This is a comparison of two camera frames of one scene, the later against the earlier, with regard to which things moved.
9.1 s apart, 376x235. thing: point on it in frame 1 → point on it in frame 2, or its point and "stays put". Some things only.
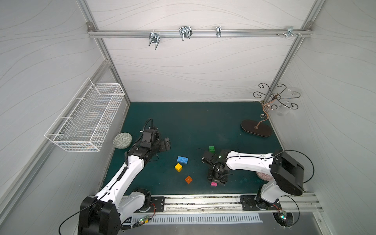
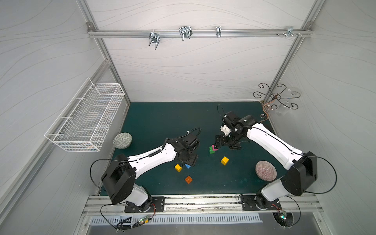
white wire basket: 84,124 stays put
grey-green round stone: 122,140 stays put
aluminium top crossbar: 199,33 stays put
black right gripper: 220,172 → 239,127
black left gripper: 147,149 → 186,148
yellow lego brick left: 178,167 stays put
